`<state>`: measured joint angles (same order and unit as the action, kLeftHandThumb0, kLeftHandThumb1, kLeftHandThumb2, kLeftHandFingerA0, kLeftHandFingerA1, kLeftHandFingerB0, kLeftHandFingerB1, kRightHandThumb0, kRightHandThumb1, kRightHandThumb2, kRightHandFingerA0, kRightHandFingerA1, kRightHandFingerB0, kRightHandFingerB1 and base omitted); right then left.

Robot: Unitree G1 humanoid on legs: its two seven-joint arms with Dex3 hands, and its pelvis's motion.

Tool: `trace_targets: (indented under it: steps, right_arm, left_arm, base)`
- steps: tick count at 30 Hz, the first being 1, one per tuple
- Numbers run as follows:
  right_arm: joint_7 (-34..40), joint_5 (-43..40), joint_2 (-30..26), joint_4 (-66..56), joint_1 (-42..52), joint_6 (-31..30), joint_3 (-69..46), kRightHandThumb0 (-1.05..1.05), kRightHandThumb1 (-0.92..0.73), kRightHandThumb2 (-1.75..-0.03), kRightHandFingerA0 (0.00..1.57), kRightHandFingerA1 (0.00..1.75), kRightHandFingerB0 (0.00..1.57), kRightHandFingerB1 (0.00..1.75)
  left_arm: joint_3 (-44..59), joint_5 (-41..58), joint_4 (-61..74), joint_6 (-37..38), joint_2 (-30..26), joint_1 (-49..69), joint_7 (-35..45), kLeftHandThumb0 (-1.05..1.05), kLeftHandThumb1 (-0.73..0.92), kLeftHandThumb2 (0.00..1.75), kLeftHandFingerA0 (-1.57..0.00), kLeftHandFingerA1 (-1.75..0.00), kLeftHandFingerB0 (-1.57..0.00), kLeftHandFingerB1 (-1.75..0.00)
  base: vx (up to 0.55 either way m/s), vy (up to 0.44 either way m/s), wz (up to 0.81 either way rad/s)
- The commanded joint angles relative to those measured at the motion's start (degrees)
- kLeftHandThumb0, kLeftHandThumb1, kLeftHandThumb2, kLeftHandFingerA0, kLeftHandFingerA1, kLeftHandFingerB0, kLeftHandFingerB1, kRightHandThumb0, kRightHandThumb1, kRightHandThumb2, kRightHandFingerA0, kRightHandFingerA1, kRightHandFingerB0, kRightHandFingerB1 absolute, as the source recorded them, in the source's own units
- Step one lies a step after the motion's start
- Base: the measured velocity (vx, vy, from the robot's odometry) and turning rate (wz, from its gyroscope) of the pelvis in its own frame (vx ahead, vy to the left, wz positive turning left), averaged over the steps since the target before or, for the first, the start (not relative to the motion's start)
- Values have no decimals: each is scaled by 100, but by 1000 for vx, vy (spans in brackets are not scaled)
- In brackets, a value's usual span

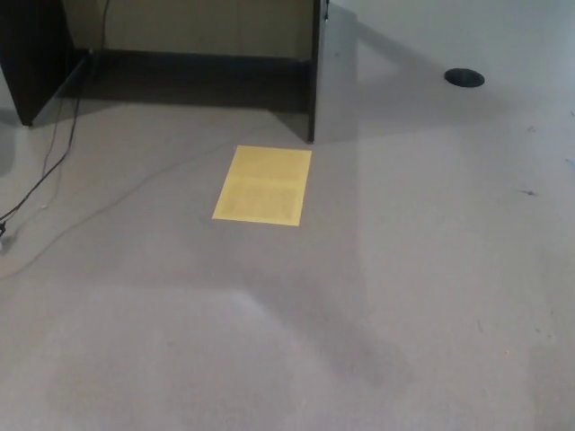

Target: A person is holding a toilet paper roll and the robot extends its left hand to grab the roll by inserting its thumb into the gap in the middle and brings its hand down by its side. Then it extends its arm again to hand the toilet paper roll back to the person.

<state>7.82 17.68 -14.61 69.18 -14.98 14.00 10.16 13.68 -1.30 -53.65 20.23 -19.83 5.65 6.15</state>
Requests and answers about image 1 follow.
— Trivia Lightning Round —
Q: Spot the yellow paper sheet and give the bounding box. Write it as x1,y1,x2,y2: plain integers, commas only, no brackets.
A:
211,144,314,227

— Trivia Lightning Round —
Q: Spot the black round floor disc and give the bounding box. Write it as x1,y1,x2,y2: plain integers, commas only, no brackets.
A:
443,67,486,89

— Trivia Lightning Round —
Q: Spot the dark wooden desk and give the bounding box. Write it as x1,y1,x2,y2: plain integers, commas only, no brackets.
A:
0,0,332,145

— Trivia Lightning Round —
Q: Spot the thin grey cable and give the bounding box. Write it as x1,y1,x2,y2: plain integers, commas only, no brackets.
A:
0,124,275,281

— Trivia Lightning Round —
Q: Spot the thick black power cable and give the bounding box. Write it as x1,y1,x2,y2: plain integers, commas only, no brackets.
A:
0,0,111,222

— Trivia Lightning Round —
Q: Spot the thin black cable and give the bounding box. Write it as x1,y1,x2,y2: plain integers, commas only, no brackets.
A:
12,47,95,212

